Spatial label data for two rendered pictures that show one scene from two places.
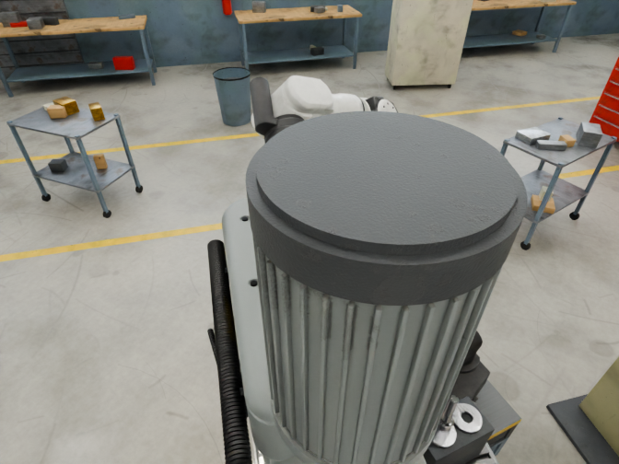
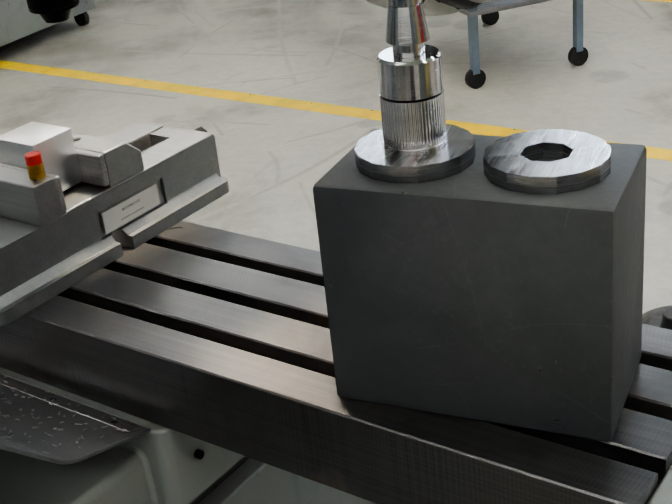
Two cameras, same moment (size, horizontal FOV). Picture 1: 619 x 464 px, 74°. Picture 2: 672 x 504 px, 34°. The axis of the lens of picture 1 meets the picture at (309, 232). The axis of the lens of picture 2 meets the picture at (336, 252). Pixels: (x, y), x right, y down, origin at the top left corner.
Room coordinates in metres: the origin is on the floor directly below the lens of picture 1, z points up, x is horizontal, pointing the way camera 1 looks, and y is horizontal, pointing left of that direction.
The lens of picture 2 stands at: (0.04, -0.95, 1.43)
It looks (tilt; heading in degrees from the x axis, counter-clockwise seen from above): 27 degrees down; 51
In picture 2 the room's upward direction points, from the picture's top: 6 degrees counter-clockwise
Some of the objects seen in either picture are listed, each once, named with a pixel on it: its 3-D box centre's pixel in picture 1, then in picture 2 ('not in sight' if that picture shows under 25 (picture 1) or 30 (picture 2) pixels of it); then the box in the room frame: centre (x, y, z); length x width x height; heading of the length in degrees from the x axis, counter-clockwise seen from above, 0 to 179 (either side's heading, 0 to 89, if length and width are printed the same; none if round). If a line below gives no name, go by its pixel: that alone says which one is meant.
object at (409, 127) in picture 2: (442, 425); (412, 105); (0.58, -0.39, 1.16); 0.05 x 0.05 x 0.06
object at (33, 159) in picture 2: not in sight; (34, 165); (0.46, 0.03, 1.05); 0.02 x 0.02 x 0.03
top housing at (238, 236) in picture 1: (308, 296); not in sight; (0.49, 0.00, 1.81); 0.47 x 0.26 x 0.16; 14
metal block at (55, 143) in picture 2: not in sight; (38, 160); (0.49, 0.08, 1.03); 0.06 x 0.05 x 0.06; 104
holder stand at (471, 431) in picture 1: (447, 439); (484, 268); (0.60, -0.44, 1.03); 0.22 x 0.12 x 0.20; 115
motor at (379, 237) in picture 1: (364, 307); not in sight; (0.26, -0.05, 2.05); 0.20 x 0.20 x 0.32
